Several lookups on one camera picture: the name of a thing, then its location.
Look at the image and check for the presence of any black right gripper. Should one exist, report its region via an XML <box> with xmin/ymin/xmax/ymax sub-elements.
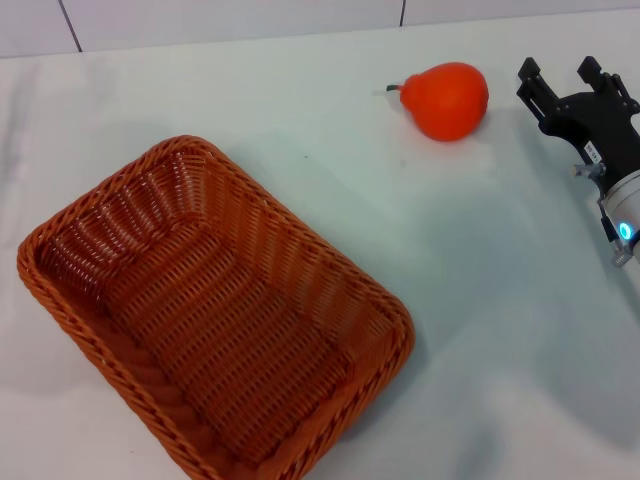
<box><xmin>516</xmin><ymin>55</ymin><xmax>640</xmax><ymax>194</ymax></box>

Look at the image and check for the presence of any orange toy pear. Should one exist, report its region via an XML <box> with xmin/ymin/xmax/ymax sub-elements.
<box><xmin>384</xmin><ymin>61</ymin><xmax>490</xmax><ymax>143</ymax></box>

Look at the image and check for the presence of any orange woven wicker basket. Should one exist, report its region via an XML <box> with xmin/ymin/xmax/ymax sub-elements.
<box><xmin>16</xmin><ymin>133</ymin><xmax>417</xmax><ymax>480</ymax></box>

